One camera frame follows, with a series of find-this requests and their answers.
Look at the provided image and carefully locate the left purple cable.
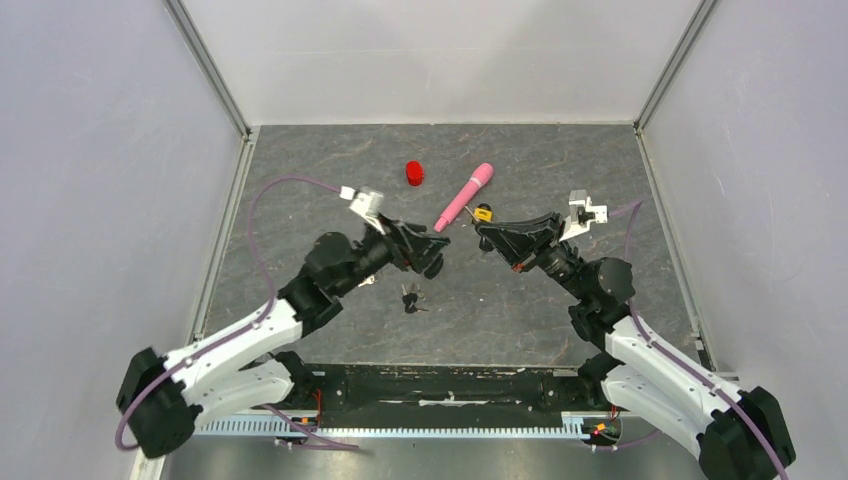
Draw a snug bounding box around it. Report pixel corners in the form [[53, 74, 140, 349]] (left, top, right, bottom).
[[114, 175, 362, 453]]

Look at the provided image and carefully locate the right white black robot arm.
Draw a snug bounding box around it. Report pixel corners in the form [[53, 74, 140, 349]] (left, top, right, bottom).
[[475, 213, 797, 479]]

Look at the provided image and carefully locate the yellow black padlock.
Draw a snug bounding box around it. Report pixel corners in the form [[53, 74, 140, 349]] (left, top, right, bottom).
[[464, 203, 494, 224]]

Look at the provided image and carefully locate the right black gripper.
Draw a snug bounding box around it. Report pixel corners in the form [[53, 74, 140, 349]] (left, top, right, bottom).
[[479, 211, 590, 302]]

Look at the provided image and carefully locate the white slotted cable duct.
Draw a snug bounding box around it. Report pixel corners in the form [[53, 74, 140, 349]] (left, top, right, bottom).
[[195, 412, 610, 440]]

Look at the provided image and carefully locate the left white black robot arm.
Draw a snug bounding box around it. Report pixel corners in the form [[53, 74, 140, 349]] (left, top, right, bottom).
[[115, 215, 451, 459]]

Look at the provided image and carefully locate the black-head key bunch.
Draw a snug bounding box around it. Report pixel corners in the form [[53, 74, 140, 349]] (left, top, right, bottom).
[[401, 283, 427, 314]]

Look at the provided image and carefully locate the pink cylindrical wand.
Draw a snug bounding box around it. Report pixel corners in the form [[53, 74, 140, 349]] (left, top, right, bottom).
[[434, 163, 494, 233]]

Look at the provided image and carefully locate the black Kaijing padlock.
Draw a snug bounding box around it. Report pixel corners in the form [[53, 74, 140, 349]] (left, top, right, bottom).
[[423, 254, 444, 280]]

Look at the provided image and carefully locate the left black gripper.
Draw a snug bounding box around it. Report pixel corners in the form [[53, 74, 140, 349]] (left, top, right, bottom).
[[335, 213, 451, 297]]

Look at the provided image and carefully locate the purple cable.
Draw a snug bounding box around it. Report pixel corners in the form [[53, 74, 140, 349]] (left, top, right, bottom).
[[114, 175, 362, 453], [592, 198, 791, 480]]

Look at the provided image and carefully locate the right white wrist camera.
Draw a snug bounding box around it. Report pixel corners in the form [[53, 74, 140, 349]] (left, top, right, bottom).
[[559, 190, 608, 241]]

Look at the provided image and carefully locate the red plastic cap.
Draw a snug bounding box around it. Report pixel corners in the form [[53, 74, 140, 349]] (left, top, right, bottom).
[[405, 160, 425, 187]]

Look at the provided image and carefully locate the small silver key bunch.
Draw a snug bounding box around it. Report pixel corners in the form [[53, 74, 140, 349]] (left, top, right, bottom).
[[359, 275, 376, 287]]

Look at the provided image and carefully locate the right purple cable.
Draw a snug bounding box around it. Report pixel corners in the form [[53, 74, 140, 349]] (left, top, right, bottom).
[[592, 198, 791, 480]]

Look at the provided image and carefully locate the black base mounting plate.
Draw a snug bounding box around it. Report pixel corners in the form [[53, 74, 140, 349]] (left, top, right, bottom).
[[273, 364, 615, 413]]

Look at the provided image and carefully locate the black-head key set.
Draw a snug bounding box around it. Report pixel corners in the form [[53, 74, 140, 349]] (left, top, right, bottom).
[[478, 233, 495, 254]]

